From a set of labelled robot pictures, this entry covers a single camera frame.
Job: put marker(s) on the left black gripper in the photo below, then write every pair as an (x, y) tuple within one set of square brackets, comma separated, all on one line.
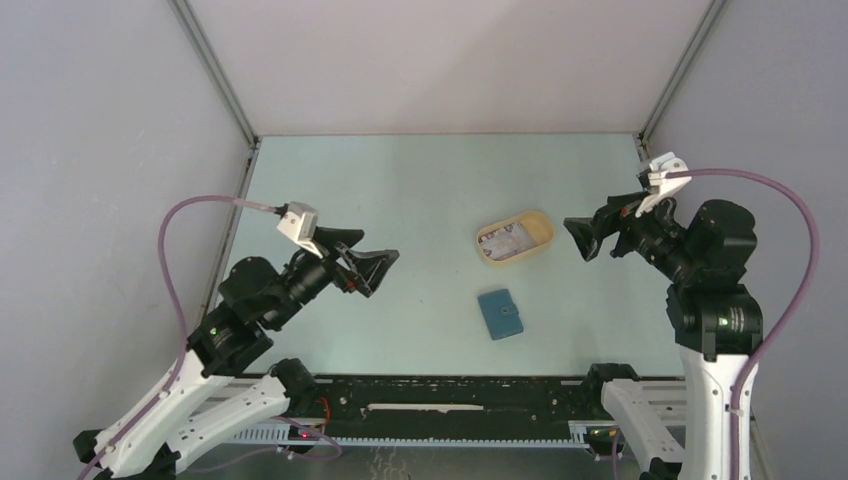
[(368, 266)]

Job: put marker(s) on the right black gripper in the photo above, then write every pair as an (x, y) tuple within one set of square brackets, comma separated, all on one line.
[(628, 222)]

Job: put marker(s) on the beige oval tray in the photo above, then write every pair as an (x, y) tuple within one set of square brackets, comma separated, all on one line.
[(538, 226)]

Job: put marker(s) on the blue card holder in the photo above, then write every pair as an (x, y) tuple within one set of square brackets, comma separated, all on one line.
[(500, 314)]

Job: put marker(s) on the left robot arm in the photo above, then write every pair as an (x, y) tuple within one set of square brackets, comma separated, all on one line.
[(163, 435)]

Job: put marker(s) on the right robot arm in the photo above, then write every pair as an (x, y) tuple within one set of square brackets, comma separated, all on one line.
[(717, 326)]

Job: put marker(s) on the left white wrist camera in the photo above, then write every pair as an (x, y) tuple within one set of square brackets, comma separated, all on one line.
[(298, 223)]

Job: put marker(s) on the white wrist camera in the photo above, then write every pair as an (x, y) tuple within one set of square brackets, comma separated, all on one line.
[(661, 178), (298, 223)]

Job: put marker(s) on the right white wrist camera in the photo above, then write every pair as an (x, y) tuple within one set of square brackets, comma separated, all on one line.
[(661, 178)]

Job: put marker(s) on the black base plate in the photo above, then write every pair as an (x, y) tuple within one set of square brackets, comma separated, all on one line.
[(519, 406)]

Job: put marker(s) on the aluminium frame rail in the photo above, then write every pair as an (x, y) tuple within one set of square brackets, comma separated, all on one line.
[(245, 407)]

